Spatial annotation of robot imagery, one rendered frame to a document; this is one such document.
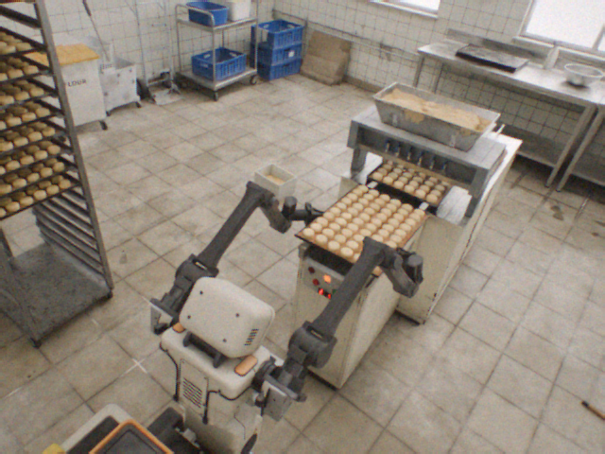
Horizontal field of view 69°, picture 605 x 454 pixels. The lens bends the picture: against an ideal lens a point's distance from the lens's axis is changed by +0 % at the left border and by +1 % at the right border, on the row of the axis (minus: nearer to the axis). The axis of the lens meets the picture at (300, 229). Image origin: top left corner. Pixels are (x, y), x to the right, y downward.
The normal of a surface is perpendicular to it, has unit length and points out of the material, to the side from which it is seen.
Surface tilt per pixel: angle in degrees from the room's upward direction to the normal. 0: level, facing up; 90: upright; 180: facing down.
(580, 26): 90
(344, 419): 0
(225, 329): 47
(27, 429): 0
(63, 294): 0
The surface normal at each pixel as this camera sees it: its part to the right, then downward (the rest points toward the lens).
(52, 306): 0.09, -0.78
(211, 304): -0.34, -0.18
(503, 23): -0.63, 0.44
